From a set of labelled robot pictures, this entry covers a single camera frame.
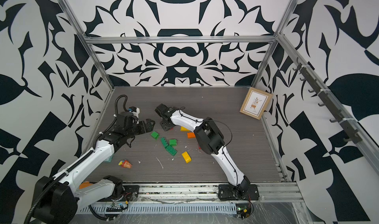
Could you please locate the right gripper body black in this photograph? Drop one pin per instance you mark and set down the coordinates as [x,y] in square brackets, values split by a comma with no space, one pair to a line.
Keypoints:
[163,125]

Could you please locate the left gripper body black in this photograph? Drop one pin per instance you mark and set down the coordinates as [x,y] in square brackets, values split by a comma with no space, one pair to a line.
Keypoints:
[137,130]

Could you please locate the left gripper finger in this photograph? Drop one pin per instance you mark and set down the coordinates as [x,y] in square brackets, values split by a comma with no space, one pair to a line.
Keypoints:
[148,128]
[150,122]

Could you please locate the small green lego brick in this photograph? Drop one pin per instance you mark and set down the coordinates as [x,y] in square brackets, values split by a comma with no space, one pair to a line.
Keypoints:
[155,135]

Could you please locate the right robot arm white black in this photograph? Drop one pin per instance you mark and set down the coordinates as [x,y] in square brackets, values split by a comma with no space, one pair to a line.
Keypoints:
[211,141]

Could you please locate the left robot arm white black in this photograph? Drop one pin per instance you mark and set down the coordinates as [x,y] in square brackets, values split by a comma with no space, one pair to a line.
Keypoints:
[57,199]

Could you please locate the dark green long lego brick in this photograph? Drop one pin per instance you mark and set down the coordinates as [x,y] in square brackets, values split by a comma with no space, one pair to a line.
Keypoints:
[164,142]

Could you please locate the yellow curved lego brick far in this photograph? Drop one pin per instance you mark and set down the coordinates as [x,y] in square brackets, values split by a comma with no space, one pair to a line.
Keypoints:
[184,129]

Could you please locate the yellow curved lego brick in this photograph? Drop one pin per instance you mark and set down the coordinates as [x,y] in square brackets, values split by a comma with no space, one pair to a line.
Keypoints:
[184,129]
[186,157]

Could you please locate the light green square lego brick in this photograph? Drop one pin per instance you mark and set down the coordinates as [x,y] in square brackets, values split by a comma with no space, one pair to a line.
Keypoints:
[173,142]

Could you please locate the orange flat lego brick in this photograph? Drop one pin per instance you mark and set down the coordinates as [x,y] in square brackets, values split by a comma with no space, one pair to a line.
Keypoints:
[190,135]

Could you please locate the dark green wide lego brick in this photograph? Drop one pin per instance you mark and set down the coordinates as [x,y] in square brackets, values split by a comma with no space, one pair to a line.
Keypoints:
[171,150]

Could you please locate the yellow curved lego brick near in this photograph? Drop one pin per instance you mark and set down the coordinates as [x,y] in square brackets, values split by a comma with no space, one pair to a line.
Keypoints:
[186,157]

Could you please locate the small colourful toy figure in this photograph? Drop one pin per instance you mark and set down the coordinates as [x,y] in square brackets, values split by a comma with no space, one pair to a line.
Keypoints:
[125,164]

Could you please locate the small circuit board left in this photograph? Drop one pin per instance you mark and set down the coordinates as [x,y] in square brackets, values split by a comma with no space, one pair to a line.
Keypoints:
[118,207]

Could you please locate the small circuit board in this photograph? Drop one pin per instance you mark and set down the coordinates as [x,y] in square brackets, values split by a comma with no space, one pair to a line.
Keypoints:
[243,211]
[118,207]

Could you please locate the wooden framed picture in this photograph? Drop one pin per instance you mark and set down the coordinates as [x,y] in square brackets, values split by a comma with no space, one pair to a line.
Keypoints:
[255,103]

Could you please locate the small circuit board right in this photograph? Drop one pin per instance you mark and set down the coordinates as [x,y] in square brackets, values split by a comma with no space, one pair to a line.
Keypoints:
[243,211]

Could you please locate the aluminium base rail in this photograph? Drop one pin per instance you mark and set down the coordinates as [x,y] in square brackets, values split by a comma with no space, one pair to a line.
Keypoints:
[208,192]

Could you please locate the white slotted cable duct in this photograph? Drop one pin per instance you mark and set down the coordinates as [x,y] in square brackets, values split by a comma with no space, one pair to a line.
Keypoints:
[168,208]

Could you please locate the wall hook rail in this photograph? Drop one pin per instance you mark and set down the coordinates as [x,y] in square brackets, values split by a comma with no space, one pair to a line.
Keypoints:
[329,101]

